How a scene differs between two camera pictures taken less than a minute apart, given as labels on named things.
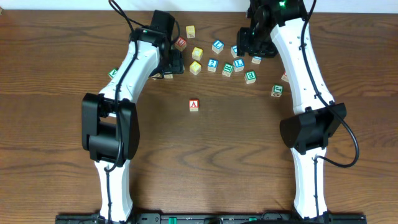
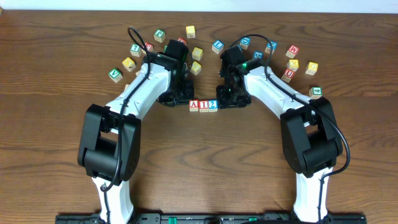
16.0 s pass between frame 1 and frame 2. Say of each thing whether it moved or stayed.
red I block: moved
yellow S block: stayed
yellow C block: stayed
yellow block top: stayed
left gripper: moved
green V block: stayed
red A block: stayed
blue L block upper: stayed
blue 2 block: moved
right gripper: moved
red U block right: stayed
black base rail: stayed
